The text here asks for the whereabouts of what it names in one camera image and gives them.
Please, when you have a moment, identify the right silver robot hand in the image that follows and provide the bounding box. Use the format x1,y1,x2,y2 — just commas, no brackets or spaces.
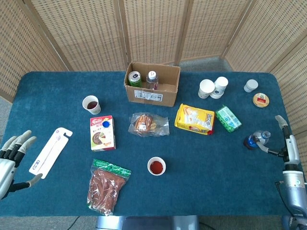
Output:
254,115,300,166

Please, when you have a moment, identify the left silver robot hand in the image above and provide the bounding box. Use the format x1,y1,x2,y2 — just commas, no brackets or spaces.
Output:
0,130,43,200

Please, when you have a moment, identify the small clear water bottle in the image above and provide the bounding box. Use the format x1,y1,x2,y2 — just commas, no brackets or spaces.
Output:
243,130,272,150

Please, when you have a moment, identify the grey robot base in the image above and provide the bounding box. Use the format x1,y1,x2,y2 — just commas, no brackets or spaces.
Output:
95,215,200,230

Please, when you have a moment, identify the white paper cup right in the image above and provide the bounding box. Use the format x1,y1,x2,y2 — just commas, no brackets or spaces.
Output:
210,76,229,99

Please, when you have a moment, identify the empty single paper cup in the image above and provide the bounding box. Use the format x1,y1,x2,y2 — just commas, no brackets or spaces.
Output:
198,79,215,99

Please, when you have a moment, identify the paper cup with dark drink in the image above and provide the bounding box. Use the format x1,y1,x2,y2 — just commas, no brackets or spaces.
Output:
82,95,102,115

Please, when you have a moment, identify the paper cup red tea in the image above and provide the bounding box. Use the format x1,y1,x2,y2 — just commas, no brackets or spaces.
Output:
147,156,167,176

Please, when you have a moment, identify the white toothbrush package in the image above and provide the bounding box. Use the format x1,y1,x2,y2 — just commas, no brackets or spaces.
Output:
29,127,73,179

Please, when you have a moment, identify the round gold red tin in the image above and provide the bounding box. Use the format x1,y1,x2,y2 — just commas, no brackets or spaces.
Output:
252,92,270,108

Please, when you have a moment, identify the green tissue pack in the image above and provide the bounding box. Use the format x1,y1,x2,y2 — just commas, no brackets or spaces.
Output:
215,104,242,133

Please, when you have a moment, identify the small white jar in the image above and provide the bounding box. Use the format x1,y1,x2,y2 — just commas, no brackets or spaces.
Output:
243,79,259,93

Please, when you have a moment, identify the blue table cloth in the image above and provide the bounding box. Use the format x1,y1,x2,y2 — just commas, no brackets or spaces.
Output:
0,71,303,218

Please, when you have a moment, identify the red white snack box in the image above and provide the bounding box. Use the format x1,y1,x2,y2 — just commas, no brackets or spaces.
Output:
90,115,117,152

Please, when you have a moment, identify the yellow Lipo biscuit bag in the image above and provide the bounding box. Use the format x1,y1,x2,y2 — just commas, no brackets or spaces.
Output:
174,103,215,136

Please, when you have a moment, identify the bagged bread loaf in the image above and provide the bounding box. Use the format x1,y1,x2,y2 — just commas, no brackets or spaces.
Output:
128,112,170,138

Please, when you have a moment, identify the brown cardboard box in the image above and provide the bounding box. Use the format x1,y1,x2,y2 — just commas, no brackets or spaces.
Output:
124,62,181,107

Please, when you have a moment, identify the clear bottle with white cap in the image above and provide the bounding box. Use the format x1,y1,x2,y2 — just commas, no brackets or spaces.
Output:
145,70,159,91

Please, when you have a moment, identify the green drink can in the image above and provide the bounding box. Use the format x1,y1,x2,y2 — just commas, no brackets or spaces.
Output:
128,71,142,88

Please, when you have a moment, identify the wicker folding screen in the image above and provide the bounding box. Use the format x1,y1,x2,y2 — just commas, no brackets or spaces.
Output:
0,0,307,168

